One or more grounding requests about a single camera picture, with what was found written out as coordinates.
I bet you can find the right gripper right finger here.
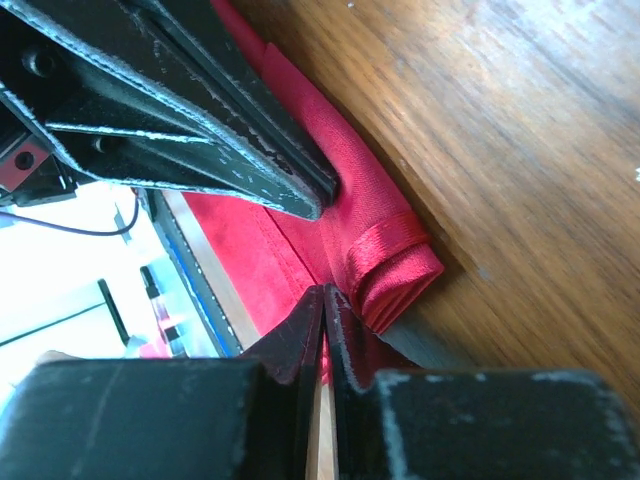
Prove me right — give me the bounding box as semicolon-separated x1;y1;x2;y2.
324;286;639;479

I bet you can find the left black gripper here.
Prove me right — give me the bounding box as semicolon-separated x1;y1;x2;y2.
1;1;329;220

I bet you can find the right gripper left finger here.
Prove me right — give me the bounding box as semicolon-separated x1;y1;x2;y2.
1;286;324;479

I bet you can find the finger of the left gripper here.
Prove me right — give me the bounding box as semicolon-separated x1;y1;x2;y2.
139;1;339;203

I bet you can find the red cloth napkin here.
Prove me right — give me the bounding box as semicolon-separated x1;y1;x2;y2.
182;0;446;386

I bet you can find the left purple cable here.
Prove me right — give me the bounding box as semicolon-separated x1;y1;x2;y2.
0;187;142;237

